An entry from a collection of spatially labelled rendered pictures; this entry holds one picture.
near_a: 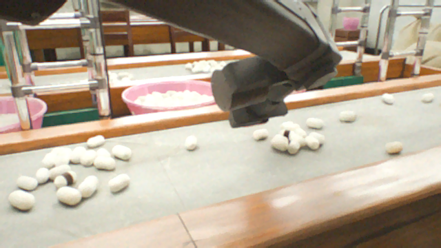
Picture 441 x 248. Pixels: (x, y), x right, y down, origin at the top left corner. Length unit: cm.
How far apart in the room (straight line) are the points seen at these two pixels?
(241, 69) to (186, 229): 20
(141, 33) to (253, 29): 303
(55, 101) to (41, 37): 229
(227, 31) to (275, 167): 35
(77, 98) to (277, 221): 74
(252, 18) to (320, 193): 28
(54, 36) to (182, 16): 306
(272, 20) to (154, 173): 35
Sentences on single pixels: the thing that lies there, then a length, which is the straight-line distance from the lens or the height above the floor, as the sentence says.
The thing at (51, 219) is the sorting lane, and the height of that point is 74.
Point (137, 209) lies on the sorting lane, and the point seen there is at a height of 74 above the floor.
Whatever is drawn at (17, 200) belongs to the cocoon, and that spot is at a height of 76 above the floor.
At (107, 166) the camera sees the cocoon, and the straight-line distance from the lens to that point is 58.
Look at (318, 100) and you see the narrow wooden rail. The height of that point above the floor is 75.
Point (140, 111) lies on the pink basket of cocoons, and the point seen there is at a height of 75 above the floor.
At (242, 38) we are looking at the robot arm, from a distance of 29.
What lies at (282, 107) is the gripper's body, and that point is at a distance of 57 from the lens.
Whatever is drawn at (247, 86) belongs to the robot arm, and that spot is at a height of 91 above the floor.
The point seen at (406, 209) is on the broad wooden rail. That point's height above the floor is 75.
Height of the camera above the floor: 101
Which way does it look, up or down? 21 degrees down
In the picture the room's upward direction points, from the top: straight up
